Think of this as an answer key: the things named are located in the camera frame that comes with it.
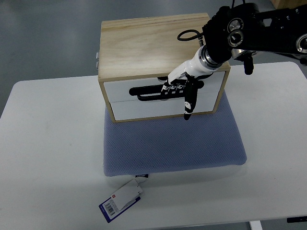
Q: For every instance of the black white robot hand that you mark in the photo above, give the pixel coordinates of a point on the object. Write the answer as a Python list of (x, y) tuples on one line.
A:
[(192, 70)]

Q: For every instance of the black drawer handle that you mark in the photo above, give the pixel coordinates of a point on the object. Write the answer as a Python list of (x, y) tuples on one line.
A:
[(160, 91)]

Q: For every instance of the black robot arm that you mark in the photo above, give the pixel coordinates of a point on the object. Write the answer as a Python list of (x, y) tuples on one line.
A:
[(239, 31)]

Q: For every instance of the white bottom drawer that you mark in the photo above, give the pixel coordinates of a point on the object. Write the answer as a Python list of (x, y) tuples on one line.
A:
[(127, 110)]

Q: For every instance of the wooden drawer cabinet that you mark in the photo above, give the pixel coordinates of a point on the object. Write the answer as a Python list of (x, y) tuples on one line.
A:
[(143, 48)]

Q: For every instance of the blue mesh cushion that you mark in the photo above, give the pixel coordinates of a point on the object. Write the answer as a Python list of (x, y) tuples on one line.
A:
[(173, 144)]

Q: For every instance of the cardboard box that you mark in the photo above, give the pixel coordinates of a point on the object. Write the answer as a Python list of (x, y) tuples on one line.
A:
[(284, 4)]

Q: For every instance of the white blue product tag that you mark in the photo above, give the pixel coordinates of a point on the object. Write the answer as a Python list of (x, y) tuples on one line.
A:
[(121, 200)]

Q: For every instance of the white table leg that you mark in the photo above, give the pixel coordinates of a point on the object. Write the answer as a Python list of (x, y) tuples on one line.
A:
[(255, 225)]

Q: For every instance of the black table control panel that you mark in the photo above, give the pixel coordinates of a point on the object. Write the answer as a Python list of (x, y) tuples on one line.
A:
[(297, 219)]

